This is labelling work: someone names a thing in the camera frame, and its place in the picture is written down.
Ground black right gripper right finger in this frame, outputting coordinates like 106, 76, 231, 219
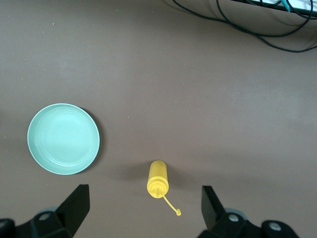
198, 185, 301, 238

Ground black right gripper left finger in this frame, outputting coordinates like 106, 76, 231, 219
0, 184, 91, 238

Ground yellow mustard squeeze bottle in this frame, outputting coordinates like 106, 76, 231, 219
147, 160, 182, 217

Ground green plate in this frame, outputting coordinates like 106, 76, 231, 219
27, 103, 101, 176

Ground black looping cable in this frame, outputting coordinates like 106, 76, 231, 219
172, 0, 314, 38
216, 0, 317, 53

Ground teal cable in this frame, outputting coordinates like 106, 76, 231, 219
281, 0, 296, 12

